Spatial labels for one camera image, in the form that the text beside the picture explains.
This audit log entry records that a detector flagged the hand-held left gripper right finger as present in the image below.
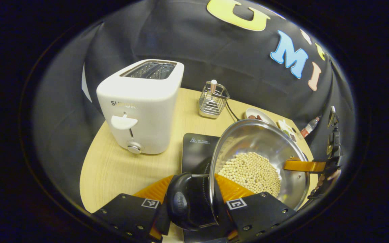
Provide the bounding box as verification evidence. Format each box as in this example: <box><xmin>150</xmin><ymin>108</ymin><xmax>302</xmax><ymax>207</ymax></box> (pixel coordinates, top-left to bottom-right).
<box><xmin>215</xmin><ymin>173</ymin><xmax>298</xmax><ymax>241</ymax></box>

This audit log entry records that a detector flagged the steel pot with black handles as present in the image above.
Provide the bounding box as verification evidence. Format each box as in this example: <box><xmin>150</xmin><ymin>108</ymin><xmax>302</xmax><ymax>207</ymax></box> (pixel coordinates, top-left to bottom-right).
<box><xmin>165</xmin><ymin>119</ymin><xmax>311</xmax><ymax>231</ymax></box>

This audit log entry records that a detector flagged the red label plastic bottle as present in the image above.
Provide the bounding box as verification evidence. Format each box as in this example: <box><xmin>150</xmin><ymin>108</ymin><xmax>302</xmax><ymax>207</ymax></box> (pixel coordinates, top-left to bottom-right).
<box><xmin>300</xmin><ymin>117</ymin><xmax>320</xmax><ymax>138</ymax></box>

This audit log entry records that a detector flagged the metal wire utensil holder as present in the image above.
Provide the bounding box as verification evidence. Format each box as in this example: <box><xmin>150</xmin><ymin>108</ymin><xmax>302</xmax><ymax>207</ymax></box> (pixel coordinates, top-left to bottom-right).
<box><xmin>199</xmin><ymin>81</ymin><xmax>230</xmax><ymax>119</ymax></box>

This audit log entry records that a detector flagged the white divided bean dish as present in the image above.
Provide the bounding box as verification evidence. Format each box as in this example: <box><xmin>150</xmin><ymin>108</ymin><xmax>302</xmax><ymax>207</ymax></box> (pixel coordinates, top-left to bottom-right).
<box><xmin>277</xmin><ymin>119</ymin><xmax>298</xmax><ymax>142</ymax></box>

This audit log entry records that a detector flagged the black induction cooktop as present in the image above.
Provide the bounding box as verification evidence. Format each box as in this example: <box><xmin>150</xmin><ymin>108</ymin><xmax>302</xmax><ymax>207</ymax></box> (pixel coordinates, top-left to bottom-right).
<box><xmin>181</xmin><ymin>133</ymin><xmax>230</xmax><ymax>243</ymax></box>

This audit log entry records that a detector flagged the black power cable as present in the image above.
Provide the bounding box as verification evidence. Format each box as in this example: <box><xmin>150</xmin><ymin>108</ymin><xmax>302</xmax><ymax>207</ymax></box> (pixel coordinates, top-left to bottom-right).
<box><xmin>226</xmin><ymin>102</ymin><xmax>239</xmax><ymax>122</ymax></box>

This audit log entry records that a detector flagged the pile of soybeans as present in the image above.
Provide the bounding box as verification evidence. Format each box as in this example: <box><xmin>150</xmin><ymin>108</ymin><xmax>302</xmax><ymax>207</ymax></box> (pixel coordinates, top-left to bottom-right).
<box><xmin>217</xmin><ymin>152</ymin><xmax>282</xmax><ymax>198</ymax></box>

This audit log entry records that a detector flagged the white toaster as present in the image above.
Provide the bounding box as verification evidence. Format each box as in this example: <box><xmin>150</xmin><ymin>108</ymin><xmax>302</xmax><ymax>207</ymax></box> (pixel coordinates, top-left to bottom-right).
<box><xmin>96</xmin><ymin>59</ymin><xmax>185</xmax><ymax>155</ymax></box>

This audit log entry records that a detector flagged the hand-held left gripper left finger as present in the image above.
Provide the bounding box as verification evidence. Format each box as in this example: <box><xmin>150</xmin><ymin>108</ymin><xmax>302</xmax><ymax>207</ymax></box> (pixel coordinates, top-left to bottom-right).
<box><xmin>92</xmin><ymin>174</ymin><xmax>178</xmax><ymax>242</ymax></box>

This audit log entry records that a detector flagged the white round plate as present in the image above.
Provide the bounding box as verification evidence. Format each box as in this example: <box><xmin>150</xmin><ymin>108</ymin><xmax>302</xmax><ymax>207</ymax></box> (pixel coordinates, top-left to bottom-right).
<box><xmin>244</xmin><ymin>108</ymin><xmax>278</xmax><ymax>128</ymax></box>

